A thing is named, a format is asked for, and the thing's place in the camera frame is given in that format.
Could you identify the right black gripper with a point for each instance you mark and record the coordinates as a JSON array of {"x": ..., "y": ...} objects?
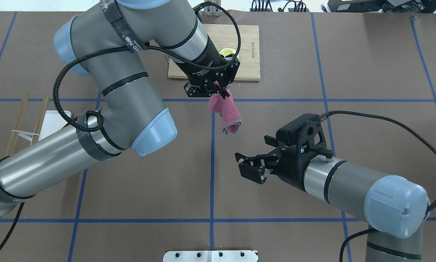
[{"x": 290, "y": 166}]

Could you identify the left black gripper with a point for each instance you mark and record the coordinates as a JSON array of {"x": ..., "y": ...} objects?
[{"x": 209, "y": 64}]

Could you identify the pink fleece cloth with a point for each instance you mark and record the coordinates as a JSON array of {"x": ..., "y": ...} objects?
[{"x": 226, "y": 108}]

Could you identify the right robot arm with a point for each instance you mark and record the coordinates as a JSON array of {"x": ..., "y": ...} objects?
[{"x": 393, "y": 206}]

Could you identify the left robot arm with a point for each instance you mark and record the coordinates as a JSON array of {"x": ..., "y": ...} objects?
[{"x": 104, "y": 43}]

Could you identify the yellow lemon slice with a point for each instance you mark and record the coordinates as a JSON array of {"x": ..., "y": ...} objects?
[{"x": 228, "y": 52}]

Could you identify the wooden cutting board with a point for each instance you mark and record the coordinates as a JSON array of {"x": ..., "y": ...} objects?
[{"x": 224, "y": 36}]

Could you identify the black monitor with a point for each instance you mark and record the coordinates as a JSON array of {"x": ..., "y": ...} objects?
[{"x": 381, "y": 6}]

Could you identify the white rectangular tray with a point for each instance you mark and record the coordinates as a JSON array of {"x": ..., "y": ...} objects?
[{"x": 52, "y": 122}]

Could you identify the wooden chopstick two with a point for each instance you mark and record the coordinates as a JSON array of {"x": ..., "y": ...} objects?
[{"x": 39, "y": 123}]

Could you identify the wooden chopstick one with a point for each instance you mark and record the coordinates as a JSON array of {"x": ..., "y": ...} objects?
[{"x": 18, "y": 124}]

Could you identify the aluminium frame post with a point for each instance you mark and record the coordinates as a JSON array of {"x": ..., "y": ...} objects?
[{"x": 213, "y": 10}]

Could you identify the white pedestal column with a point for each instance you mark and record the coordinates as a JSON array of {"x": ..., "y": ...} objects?
[{"x": 212, "y": 256}]

